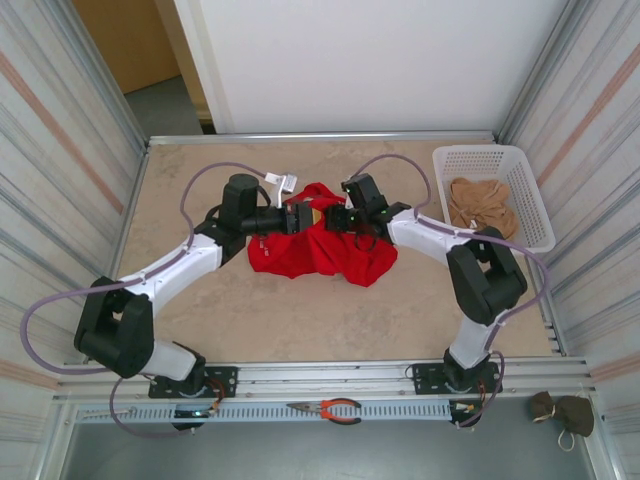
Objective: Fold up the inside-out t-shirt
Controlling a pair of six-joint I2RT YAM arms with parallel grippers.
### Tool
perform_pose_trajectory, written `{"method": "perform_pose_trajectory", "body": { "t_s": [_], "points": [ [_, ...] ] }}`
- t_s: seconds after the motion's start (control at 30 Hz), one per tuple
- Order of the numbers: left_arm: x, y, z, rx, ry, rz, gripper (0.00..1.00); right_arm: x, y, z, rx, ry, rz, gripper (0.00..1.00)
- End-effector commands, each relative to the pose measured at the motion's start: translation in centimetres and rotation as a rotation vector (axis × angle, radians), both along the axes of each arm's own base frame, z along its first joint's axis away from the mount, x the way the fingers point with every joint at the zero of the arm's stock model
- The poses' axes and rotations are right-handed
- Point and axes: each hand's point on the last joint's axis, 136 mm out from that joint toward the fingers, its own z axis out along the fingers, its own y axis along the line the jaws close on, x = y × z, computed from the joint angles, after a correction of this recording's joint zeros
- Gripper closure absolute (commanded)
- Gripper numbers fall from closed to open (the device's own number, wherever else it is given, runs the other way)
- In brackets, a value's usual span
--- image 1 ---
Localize tan crumpled cloth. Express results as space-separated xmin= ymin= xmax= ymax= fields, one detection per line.
xmin=448 ymin=178 xmax=520 ymax=241

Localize white plastic perforated basket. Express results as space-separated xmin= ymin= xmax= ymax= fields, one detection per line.
xmin=431 ymin=144 xmax=557 ymax=256

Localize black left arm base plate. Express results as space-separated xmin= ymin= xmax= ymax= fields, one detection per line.
xmin=148 ymin=366 xmax=239 ymax=400

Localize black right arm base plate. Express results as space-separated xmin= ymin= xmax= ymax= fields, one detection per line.
xmin=412 ymin=360 xmax=504 ymax=397

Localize grey slotted cable duct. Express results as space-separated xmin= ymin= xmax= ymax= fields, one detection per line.
xmin=74 ymin=401 xmax=454 ymax=426

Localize red t-shirt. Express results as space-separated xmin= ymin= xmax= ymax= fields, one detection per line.
xmin=245 ymin=182 xmax=400 ymax=289

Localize orange handled pliers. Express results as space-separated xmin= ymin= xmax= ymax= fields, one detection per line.
xmin=286 ymin=397 xmax=362 ymax=426

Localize aluminium table edge bar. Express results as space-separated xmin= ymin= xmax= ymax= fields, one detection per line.
xmin=147 ymin=130 xmax=497 ymax=148

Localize wooden door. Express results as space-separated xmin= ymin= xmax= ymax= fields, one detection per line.
xmin=72 ymin=0 xmax=182 ymax=96

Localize aluminium frame post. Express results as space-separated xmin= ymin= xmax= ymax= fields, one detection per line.
xmin=494 ymin=0 xmax=601 ymax=146
xmin=64 ymin=0 xmax=151 ymax=156

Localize aluminium mounting rail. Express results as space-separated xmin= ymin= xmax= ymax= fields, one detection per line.
xmin=54 ymin=355 xmax=594 ymax=404

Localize dark brown cloth pouch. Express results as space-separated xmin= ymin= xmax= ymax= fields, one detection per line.
xmin=529 ymin=391 xmax=596 ymax=454

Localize short black right gripper cable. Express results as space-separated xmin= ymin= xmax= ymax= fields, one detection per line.
xmin=353 ymin=229 xmax=382 ymax=252

